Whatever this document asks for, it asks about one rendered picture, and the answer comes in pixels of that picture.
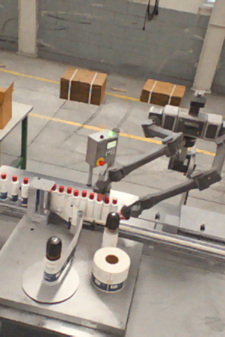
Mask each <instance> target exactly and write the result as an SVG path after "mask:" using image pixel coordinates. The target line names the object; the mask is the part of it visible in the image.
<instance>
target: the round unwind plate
mask: <svg viewBox="0 0 225 337"><path fill-rule="evenodd" d="M43 274H44V260H42V261H40V262H37V263H34V264H33V265H32V266H30V267H29V268H28V269H27V270H25V272H24V273H23V279H22V286H23V289H24V290H25V291H26V293H27V295H28V296H29V297H31V298H33V299H35V300H37V301H39V302H45V303H53V302H59V301H62V300H66V299H67V298H69V297H70V296H72V295H73V294H74V293H75V291H76V290H77V287H78V283H79V278H78V273H77V272H76V270H75V269H73V268H72V267H71V265H69V264H68V265H67V266H66V267H65V269H64V271H63V273H62V274H61V276H60V277H59V282H58V283H57V284H55V285H53V286H49V285H46V284H45V283H44V282H43Z"/></svg>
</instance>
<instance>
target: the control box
mask: <svg viewBox="0 0 225 337"><path fill-rule="evenodd" d="M109 132H110V130H108V129H107V130H105V131H103V132H97V133H94V134H92V135H88V142H87V153H86V159H85V162H88V164H90V165H91V166H92V167H93V168H97V167H99V166H100V164H99V162H100V160H101V161H102V160H103V161H105V164H106V163H109V162H113V161H114V157H115V154H112V155H111V156H106V157H105V152H106V151H108V150H113V149H115V148H117V144H116V147H113V148H111V149H108V150H106V144H107V141H111V140H113V139H115V138H117V139H118V137H117V135H115V134H114V135H112V137H109V136H108V133H109ZM100 135H104V138H103V139H100Z"/></svg>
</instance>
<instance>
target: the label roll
mask: <svg viewBox="0 0 225 337"><path fill-rule="evenodd" d="M129 264H130V259H129V257H128V255H127V254H126V252H125V251H122V250H120V249H119V248H116V247H104V248H101V249H99V250H98V251H96V253H95V255H94V259H93V267H92V283H93V285H95V286H96V287H97V288H98V289H99V290H101V291H104V292H106V293H115V292H117V291H119V290H121V289H123V288H124V286H125V285H126V277H127V274H128V270H129Z"/></svg>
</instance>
